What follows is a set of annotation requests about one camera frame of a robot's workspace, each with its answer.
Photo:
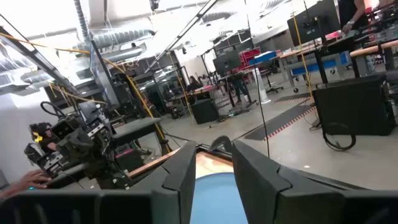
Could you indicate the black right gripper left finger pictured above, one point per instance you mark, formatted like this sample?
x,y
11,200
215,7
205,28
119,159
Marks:
x,y
174,186

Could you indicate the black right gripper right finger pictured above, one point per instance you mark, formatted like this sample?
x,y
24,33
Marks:
x,y
267,193

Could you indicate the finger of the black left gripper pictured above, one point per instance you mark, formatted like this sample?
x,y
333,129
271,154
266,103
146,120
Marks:
x,y
33,154
54,165

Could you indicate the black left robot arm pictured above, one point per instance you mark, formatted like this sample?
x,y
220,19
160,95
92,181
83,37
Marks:
x,y
136,129

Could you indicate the person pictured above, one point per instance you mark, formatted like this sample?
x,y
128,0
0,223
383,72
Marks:
x,y
240,88
43,130
193,84
348,12

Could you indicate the person's hand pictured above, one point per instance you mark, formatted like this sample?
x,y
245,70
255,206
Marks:
x,y
28,182

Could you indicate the blue plastic plate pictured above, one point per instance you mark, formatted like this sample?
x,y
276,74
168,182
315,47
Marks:
x,y
217,202

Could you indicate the black floor mat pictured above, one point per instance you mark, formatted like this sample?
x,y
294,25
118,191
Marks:
x,y
293,98
280,123

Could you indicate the small black bin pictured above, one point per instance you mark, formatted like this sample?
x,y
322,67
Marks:
x,y
203,112

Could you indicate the white cone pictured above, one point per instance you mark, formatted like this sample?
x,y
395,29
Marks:
x,y
262,93

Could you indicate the black office chair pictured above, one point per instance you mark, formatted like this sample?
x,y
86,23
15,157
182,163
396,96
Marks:
x,y
273,88

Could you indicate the large black equipment case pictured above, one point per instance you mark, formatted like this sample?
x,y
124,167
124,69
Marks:
x,y
351,105

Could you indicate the small black monitor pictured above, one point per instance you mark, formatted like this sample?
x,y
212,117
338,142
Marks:
x,y
227,62

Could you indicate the blue box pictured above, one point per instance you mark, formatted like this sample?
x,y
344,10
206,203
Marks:
x,y
262,57

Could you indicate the blue workbench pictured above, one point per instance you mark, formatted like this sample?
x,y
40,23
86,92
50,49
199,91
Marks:
x,y
317,67

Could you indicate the red storage bins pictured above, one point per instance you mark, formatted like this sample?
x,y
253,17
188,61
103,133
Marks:
x,y
248,56

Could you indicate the wooden workbench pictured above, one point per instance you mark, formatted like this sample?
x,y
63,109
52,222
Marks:
x,y
373,48

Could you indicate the large black monitor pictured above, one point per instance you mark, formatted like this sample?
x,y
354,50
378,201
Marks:
x,y
323,18

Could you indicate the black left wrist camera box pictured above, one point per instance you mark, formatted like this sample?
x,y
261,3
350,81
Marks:
x,y
65,127

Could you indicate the black frame beam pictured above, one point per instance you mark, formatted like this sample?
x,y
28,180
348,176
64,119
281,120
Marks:
x,y
37,59

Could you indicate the silver ventilation duct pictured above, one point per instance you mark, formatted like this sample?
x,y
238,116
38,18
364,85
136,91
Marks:
x,y
124,35

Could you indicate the black frame bar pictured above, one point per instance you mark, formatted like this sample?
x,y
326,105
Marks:
x,y
183,32

